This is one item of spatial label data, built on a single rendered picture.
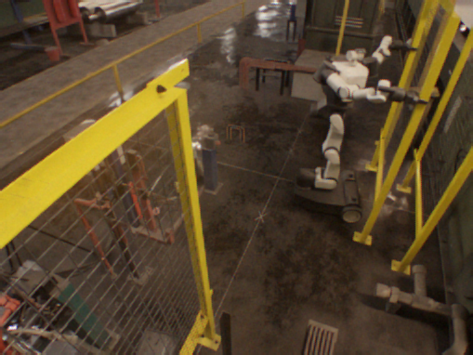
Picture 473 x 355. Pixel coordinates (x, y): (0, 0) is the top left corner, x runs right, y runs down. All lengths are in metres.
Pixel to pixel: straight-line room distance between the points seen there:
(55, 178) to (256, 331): 1.92
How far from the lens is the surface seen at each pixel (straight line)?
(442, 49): 1.93
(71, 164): 0.68
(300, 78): 4.96
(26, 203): 0.63
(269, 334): 2.33
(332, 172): 2.89
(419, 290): 2.55
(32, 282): 1.79
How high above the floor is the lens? 2.17
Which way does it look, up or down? 41 degrees down
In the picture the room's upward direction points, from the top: straight up
